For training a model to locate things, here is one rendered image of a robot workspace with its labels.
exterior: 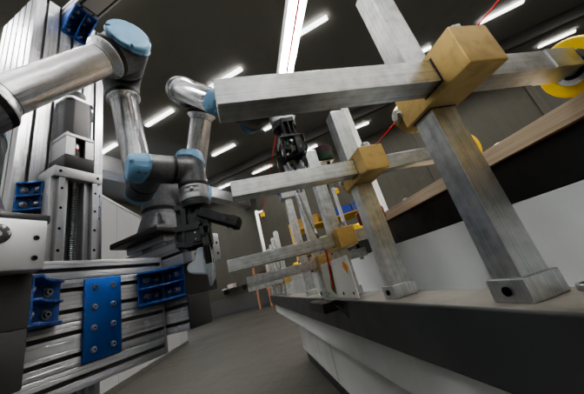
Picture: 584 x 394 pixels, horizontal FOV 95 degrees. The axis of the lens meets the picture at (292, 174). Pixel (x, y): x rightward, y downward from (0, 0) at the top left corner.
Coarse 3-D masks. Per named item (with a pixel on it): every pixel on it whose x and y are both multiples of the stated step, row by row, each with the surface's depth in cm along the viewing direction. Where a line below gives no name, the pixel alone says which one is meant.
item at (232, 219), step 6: (198, 210) 68; (204, 210) 68; (210, 210) 69; (198, 216) 68; (204, 216) 68; (210, 216) 68; (216, 216) 68; (222, 216) 68; (228, 216) 69; (234, 216) 69; (216, 222) 69; (222, 222) 68; (228, 222) 68; (234, 222) 68; (240, 222) 69; (234, 228) 69; (240, 228) 71
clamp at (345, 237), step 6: (336, 228) 69; (342, 228) 69; (348, 228) 70; (330, 234) 73; (336, 234) 69; (342, 234) 69; (348, 234) 69; (354, 234) 69; (336, 240) 70; (342, 240) 68; (348, 240) 68; (354, 240) 69; (336, 246) 70; (342, 246) 68; (348, 246) 71; (330, 252) 76
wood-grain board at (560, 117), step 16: (576, 96) 35; (560, 112) 37; (576, 112) 35; (528, 128) 41; (544, 128) 39; (560, 128) 37; (496, 144) 46; (512, 144) 44; (528, 144) 42; (496, 160) 47; (416, 192) 69; (432, 192) 63; (400, 208) 76
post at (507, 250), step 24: (360, 0) 43; (384, 0) 40; (384, 24) 38; (384, 48) 39; (408, 48) 36; (432, 120) 33; (456, 120) 32; (432, 144) 33; (456, 144) 31; (456, 168) 30; (480, 168) 30; (456, 192) 31; (480, 192) 29; (504, 192) 29; (480, 216) 29; (504, 216) 28; (480, 240) 29; (504, 240) 27; (528, 240) 27; (504, 264) 27; (528, 264) 26
